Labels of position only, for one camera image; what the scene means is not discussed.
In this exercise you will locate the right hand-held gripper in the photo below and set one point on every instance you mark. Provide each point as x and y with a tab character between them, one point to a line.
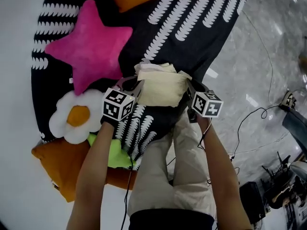
207	104

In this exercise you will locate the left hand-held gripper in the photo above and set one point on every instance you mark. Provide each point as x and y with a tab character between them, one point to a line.
115	104

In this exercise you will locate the cream cloth garment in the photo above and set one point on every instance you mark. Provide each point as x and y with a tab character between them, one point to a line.
160	87

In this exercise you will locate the person's right forearm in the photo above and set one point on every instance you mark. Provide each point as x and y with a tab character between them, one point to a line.
220	171

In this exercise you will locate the person's left forearm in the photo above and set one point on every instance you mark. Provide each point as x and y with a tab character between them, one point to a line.
91	176

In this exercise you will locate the person's left hand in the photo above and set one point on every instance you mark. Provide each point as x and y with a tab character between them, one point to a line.
108	122

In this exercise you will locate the black white patterned sofa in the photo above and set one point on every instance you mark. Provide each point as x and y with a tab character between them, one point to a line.
163	118

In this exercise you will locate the pink star pillow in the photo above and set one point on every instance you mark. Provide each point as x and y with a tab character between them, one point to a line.
91	49

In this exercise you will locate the green star pillow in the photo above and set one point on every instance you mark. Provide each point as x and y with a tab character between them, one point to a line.
117	154

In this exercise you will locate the white flower pillow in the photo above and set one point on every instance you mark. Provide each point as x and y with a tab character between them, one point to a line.
60	118

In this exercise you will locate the person's beige trousers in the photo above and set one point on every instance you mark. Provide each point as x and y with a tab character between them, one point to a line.
192	166

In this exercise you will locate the black speaker box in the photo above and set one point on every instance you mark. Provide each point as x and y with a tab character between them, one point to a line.
251	200

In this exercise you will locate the person's black shirt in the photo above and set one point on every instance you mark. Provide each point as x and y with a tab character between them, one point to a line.
168	220

